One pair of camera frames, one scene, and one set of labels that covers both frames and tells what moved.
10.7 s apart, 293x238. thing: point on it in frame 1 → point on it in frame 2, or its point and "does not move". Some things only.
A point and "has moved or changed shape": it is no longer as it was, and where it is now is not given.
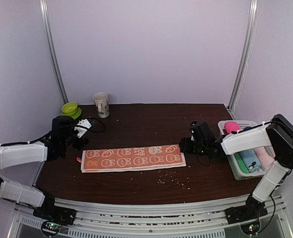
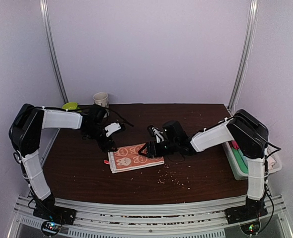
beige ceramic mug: (101, 101) does not move
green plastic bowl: (69, 108) does not move
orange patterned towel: (133, 158) has moved or changed shape
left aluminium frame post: (44, 16) does not move
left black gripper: (81, 143) → (107, 148)
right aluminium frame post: (245, 57) does not move
